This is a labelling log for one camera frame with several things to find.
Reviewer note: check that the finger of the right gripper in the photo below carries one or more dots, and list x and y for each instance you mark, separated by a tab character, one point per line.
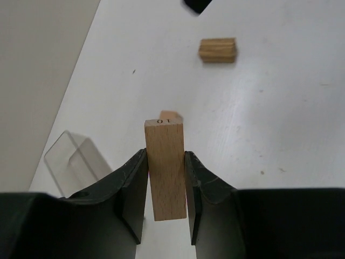
197	6

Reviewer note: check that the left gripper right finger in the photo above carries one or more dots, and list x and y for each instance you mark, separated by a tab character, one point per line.
226	222

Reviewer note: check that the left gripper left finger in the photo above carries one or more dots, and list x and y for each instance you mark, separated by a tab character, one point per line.
104	220

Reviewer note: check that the striped dark wood block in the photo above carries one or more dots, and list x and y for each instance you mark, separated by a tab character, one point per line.
218	50

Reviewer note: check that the clear plastic box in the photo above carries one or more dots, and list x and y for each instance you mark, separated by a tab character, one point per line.
75	163

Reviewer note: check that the small light wood cube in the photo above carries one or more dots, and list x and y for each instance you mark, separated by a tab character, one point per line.
165	114

